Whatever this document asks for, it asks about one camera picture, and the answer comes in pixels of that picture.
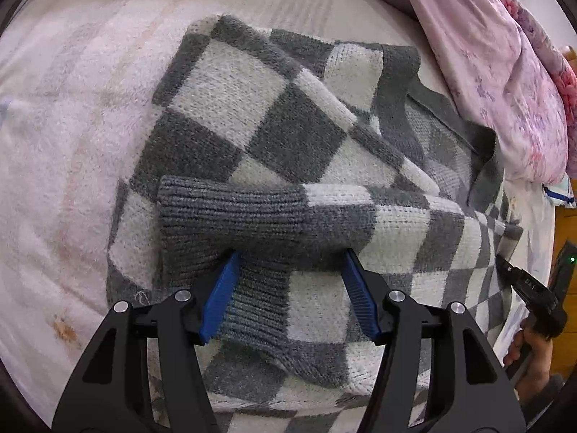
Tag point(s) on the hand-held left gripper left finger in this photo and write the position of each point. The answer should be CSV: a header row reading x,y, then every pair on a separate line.
x,y
223,288

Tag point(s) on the white striped fleece bed sheet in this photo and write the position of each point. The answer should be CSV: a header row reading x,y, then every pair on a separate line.
x,y
67,144

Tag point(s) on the person's right forearm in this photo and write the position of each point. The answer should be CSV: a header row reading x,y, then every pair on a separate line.
x,y
543,399

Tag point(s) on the teal white pillow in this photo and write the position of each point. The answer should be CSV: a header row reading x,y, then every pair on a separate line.
x,y
561,189

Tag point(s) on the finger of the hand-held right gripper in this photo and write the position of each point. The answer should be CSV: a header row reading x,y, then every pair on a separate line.
x,y
525,286

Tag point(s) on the grey white checkered sweater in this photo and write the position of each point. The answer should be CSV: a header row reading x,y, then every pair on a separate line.
x,y
279,153

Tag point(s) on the purple pink floral quilt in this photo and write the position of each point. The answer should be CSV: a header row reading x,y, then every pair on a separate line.
x,y
487,76

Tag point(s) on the person's right hand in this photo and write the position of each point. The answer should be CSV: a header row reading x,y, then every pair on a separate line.
x,y
536,356

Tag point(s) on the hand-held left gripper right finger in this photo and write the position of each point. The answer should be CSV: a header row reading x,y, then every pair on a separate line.
x,y
356,288

